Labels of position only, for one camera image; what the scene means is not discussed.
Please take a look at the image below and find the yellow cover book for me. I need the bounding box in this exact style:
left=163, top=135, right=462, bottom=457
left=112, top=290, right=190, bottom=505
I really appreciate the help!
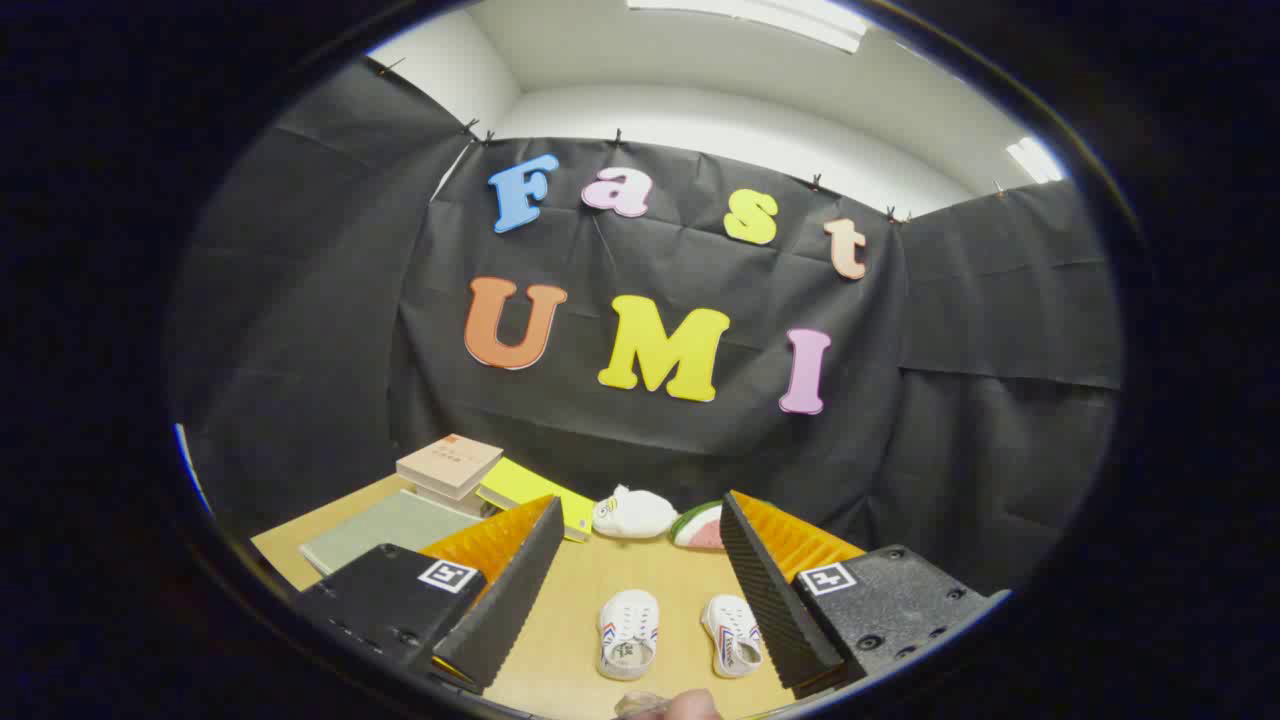
left=475, top=457, right=597, bottom=543

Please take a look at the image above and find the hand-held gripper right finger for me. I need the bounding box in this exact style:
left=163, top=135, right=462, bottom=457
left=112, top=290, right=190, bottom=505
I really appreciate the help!
left=718, top=490, right=1009, bottom=699

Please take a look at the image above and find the white striped canvas shoe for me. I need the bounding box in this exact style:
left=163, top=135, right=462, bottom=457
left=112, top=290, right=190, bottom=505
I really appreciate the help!
left=597, top=589, right=661, bottom=682
left=700, top=594, right=765, bottom=679

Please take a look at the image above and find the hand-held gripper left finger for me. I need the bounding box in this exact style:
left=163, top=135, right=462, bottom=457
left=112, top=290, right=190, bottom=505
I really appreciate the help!
left=293, top=495, right=567, bottom=693

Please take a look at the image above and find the grey fabric storage box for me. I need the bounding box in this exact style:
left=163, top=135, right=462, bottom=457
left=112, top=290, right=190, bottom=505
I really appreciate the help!
left=300, top=489, right=487, bottom=578

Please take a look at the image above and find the white plush toy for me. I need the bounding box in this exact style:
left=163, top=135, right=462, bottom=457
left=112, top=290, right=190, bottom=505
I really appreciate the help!
left=592, top=484, right=679, bottom=540

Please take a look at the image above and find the cream book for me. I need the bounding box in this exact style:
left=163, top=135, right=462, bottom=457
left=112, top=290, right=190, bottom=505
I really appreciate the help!
left=412, top=484, right=496, bottom=519

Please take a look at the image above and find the ceiling light panel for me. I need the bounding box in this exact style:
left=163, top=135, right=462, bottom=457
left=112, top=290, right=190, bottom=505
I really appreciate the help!
left=1005, top=135, right=1067, bottom=187

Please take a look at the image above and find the tan cover book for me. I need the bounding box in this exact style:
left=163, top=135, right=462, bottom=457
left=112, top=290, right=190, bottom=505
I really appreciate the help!
left=396, top=433, right=504, bottom=501

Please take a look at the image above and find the watermelon slice plush toy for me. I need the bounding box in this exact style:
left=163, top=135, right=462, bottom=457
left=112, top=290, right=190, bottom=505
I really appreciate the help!
left=670, top=500, right=733, bottom=552

